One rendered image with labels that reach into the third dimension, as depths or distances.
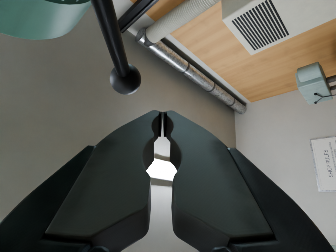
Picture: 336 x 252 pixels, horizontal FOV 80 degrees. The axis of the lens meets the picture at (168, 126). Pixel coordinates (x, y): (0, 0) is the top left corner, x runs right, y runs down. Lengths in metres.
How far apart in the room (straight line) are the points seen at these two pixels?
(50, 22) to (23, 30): 0.03
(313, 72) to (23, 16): 2.20
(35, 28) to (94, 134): 1.41
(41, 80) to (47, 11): 1.39
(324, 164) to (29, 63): 3.09
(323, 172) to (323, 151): 0.25
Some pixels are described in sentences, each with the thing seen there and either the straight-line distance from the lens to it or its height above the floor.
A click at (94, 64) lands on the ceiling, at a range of 1.88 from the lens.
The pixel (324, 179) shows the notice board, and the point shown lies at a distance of 3.04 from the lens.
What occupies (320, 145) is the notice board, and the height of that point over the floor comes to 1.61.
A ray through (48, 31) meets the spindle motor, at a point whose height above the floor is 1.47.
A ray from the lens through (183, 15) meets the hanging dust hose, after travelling 1.88.
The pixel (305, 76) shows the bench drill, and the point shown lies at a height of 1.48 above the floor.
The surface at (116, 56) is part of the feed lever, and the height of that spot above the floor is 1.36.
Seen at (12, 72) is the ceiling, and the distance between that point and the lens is 1.63.
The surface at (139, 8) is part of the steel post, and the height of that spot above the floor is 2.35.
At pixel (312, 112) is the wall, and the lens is 3.26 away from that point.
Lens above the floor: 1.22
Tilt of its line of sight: 42 degrees up
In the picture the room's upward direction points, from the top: 106 degrees counter-clockwise
